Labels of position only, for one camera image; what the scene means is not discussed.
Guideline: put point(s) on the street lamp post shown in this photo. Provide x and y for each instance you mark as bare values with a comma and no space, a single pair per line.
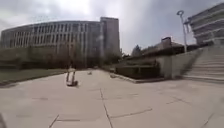
184,31

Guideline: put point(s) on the wide stepped concrete slope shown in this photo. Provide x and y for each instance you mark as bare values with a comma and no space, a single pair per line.
208,65

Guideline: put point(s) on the row of trees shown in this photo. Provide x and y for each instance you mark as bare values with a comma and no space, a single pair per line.
43,56

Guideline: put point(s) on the dark low planter wall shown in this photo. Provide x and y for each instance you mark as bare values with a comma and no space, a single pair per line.
138,70

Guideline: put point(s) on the low dark building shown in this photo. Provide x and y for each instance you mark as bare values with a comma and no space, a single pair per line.
166,48

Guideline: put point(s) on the grey concrete wall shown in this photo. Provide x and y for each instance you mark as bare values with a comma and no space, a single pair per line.
175,65

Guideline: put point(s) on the building with striped floors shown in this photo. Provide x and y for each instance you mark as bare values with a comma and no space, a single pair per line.
208,23

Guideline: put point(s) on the grass strip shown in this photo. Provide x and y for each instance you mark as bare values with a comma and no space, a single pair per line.
26,75

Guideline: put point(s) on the pale concrete slab plaza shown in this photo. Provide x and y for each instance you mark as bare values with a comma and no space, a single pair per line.
133,103

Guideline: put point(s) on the large curved grey building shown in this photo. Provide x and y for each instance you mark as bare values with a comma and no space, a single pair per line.
66,35

